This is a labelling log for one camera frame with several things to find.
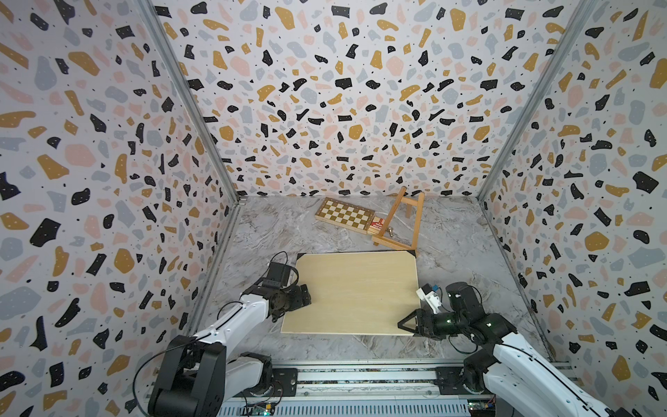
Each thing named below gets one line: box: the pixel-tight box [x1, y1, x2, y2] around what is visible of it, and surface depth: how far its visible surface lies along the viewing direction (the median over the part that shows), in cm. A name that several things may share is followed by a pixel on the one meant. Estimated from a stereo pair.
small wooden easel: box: [371, 185, 425, 252], surface depth 102 cm
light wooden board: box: [281, 250, 420, 335], surface depth 87 cm
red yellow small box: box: [367, 216, 385, 236], surface depth 112 cm
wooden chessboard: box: [314, 196, 377, 235], surface depth 115 cm
